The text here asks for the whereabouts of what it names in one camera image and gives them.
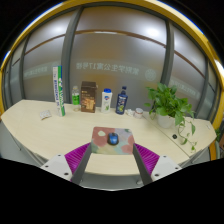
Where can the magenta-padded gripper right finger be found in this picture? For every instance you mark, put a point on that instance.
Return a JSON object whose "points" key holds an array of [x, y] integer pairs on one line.
{"points": [[150, 164]]}

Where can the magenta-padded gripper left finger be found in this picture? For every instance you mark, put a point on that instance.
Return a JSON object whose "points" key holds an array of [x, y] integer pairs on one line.
{"points": [[73, 164]]}

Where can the blue computer mouse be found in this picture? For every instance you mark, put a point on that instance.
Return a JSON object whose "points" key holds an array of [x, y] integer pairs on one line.
{"points": [[113, 138]]}

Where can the floral mouse pad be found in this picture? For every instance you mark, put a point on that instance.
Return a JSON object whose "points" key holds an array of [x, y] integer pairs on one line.
{"points": [[100, 140]]}

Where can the crumpled white tissue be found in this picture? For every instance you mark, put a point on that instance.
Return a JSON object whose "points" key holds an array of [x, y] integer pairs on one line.
{"points": [[129, 112]]}

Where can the small blister pill pack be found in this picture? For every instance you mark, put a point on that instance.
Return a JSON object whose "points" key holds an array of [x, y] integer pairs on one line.
{"points": [[45, 114]]}

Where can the potted green plant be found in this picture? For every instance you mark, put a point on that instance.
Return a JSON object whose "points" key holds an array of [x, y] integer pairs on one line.
{"points": [[170, 108]]}

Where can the clear green-label drink bottle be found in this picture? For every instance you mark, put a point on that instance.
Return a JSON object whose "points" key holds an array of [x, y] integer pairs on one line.
{"points": [[76, 98]]}

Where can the brown carton box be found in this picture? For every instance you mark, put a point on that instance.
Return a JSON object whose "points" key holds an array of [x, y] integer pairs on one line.
{"points": [[88, 97]]}

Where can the dark blue shampoo bottle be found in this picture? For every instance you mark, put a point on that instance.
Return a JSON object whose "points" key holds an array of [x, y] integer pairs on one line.
{"points": [[121, 101]]}

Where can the white body wash bottle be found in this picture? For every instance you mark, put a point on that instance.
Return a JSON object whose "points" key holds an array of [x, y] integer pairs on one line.
{"points": [[106, 100]]}

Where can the green white shuttlecock tube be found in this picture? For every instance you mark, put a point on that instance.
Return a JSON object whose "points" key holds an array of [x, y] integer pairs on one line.
{"points": [[59, 90]]}

